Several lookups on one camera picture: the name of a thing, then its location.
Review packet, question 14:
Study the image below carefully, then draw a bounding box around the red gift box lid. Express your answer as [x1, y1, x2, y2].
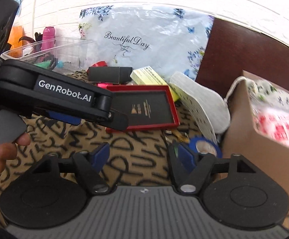
[107, 85, 180, 132]

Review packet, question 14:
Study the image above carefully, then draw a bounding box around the floral drawstring cloth pouch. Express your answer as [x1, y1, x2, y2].
[224, 76, 289, 113]

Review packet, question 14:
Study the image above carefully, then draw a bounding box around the pink item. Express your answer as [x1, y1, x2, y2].
[255, 107, 289, 147]

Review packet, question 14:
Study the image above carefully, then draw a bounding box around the person's left hand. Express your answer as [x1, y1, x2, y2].
[0, 133, 31, 174]

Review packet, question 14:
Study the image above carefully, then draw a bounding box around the blue tape roll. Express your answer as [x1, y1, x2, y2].
[189, 136, 223, 158]

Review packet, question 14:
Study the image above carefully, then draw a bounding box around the letter pattern brown cloth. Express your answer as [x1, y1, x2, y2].
[0, 71, 289, 233]

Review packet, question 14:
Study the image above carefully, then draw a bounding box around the pink highlighter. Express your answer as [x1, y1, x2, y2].
[97, 83, 110, 89]

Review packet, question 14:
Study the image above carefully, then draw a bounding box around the black rectangular box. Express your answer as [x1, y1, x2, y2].
[88, 66, 133, 84]

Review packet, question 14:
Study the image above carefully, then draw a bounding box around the white dotted shoe insole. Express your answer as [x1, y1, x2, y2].
[169, 72, 230, 144]

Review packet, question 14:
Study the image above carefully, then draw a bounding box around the brown cardboard box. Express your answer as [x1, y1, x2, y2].
[221, 70, 289, 218]

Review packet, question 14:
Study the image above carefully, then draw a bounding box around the red tape roll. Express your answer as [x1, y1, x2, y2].
[91, 61, 107, 68]

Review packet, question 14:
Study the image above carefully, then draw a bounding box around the clear plastic container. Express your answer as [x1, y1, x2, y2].
[1, 37, 90, 75]

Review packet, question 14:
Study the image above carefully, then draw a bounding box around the pink bottle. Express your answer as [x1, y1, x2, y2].
[42, 26, 55, 50]

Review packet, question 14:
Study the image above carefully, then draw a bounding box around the white floral plastic bag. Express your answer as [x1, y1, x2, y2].
[79, 4, 215, 80]

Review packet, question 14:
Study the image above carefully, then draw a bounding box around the brown chair back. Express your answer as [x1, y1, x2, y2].
[196, 19, 289, 96]

